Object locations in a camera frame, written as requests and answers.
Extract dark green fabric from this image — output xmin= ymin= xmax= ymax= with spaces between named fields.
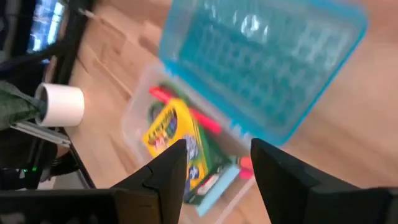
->
xmin=0 ymin=80 xmax=47 ymax=131

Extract grey metal rail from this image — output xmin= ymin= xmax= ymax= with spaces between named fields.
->
xmin=9 ymin=120 xmax=72 ymax=147

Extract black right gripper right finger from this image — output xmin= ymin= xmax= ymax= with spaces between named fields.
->
xmin=250 ymin=138 xmax=393 ymax=224

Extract blue lit screen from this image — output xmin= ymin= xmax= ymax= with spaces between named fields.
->
xmin=26 ymin=0 xmax=68 ymax=54

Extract thick black cable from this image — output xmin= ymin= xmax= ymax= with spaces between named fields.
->
xmin=0 ymin=40 xmax=72 ymax=73

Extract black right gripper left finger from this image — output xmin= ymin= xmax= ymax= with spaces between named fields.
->
xmin=110 ymin=138 xmax=188 ymax=224

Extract translucent pencil box blue lid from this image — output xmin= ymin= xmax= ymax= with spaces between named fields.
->
xmin=120 ymin=0 xmax=369 ymax=224

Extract red marker pen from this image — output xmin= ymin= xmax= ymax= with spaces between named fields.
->
xmin=148 ymin=85 xmax=223 ymax=136

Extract pink rubber eraser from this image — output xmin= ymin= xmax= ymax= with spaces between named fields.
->
xmin=238 ymin=156 xmax=255 ymax=180

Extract black vertical table post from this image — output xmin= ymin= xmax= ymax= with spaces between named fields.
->
xmin=54 ymin=0 xmax=96 ymax=85

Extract yellow green crayon box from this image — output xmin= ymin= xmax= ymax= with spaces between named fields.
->
xmin=142 ymin=98 xmax=242 ymax=218

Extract green pencil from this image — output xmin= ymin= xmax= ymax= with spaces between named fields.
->
xmin=158 ymin=81 xmax=190 ymax=102

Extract green handled scissors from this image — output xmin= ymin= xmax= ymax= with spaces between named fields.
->
xmin=147 ymin=101 xmax=167 ymax=124

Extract white paper roll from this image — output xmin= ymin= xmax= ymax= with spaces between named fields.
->
xmin=34 ymin=82 xmax=86 ymax=128

